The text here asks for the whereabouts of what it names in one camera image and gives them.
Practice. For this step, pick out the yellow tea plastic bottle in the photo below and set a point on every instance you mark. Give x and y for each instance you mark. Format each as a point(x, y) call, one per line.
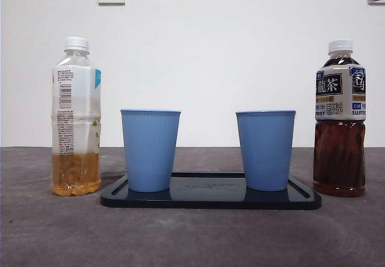
point(76, 170)

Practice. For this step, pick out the dark rectangular tray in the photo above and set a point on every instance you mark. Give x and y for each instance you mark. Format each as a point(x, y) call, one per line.
point(207, 201)

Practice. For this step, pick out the dark oolong tea bottle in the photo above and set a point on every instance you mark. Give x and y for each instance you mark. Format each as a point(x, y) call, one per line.
point(340, 158)

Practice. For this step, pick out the light blue ribbed cup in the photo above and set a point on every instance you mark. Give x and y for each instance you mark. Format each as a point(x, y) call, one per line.
point(150, 149)
point(266, 149)

